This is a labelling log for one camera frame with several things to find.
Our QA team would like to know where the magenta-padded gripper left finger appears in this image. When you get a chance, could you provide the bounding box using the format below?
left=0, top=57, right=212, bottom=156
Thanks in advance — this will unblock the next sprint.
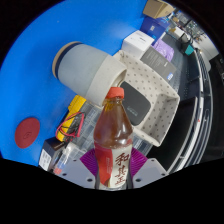
left=59, top=147, right=100, bottom=190

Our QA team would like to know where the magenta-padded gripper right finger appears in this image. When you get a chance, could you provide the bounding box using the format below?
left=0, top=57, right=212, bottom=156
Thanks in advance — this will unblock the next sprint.
left=128, top=147, right=170, bottom=190

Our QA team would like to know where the clear red-capped drink bottle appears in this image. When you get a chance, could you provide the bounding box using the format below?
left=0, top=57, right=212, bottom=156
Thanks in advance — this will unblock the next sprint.
left=93, top=86, right=135, bottom=191

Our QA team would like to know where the black box with white label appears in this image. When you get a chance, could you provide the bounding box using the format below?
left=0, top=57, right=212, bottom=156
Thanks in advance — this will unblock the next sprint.
left=38, top=137, right=73, bottom=173

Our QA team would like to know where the flat round red coaster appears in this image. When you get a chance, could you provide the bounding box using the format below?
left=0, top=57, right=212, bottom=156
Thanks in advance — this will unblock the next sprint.
left=14, top=116, right=41, bottom=150

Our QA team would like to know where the black rectangular device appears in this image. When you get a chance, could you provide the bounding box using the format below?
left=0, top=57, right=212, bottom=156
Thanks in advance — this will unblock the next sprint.
left=119, top=81, right=152, bottom=127

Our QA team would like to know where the grey overhead shelf unit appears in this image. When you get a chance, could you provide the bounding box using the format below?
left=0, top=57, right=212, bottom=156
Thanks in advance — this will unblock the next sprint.
left=146, top=46, right=224, bottom=175

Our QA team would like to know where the beige perforated storage basket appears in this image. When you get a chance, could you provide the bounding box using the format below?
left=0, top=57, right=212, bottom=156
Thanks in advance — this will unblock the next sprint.
left=112, top=49, right=181, bottom=148

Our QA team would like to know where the grey cup with cork base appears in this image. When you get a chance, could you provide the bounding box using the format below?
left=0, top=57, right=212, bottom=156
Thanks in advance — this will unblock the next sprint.
left=51, top=41, right=128, bottom=108

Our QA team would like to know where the dark grey flat box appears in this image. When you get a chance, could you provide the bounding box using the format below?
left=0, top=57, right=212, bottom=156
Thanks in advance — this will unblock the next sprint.
left=139, top=45, right=178, bottom=81

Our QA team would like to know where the purple bag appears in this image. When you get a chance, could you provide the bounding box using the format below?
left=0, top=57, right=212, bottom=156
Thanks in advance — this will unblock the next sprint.
left=152, top=38, right=175, bottom=63

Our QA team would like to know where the teal object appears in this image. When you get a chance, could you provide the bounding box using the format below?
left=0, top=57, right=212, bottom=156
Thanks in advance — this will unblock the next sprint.
left=183, top=44, right=195, bottom=56

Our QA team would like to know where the blue box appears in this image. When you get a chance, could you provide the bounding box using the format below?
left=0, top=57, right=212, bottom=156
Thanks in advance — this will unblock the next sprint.
left=139, top=14, right=172, bottom=42

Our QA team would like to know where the brown cardboard box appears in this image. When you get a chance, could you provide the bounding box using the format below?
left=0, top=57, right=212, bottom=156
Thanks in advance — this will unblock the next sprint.
left=142, top=0, right=175, bottom=20

